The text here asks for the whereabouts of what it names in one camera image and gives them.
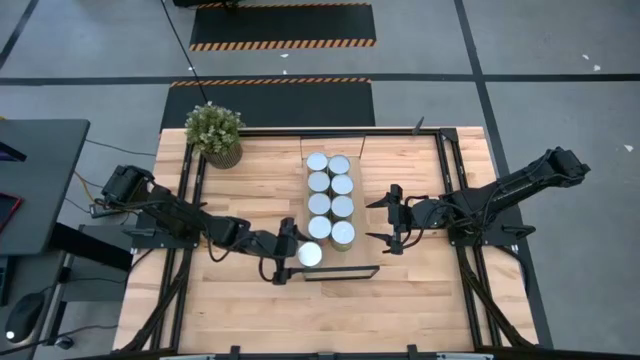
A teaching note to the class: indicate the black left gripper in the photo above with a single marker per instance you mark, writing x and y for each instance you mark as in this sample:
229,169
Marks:
287,250

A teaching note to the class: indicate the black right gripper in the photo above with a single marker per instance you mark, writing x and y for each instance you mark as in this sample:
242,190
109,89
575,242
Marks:
412,216

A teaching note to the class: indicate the orange red label tin can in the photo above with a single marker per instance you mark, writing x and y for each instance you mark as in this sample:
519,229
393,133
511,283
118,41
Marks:
310,254
342,185

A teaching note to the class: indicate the silver lidded tin can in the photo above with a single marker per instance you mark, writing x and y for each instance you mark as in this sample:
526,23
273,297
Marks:
343,234
319,227

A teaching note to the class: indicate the green blue label tin can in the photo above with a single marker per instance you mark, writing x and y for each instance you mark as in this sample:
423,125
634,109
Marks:
318,181
342,207
339,165

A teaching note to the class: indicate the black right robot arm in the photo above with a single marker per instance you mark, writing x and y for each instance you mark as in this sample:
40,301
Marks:
520,182

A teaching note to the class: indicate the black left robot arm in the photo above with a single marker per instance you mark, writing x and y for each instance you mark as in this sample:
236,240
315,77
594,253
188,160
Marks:
170,210

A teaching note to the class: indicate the clear acrylic tray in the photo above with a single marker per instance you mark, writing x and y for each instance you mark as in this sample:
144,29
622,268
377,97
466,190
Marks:
359,250

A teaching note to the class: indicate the black hazard-striped floor mat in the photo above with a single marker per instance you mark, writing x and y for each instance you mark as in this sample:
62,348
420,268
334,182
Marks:
280,22
300,105

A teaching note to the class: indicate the green plant in striped pot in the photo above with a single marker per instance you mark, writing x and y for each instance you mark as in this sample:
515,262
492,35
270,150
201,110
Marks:
215,130

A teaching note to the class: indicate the black desk base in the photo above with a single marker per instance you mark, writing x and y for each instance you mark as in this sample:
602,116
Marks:
95,250

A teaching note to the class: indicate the small black round puck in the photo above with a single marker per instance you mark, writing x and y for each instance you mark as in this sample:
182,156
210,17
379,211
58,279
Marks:
65,342

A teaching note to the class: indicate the dark grey desk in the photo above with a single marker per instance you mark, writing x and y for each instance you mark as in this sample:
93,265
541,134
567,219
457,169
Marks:
50,190

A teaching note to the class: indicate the black computer mouse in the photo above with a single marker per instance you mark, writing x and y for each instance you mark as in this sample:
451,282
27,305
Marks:
25,315

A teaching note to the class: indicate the red edged tablet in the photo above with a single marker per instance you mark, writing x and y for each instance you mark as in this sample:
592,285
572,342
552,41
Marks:
6,210

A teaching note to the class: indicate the black metal rig frame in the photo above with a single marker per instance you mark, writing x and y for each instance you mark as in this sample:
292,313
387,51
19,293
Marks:
390,133

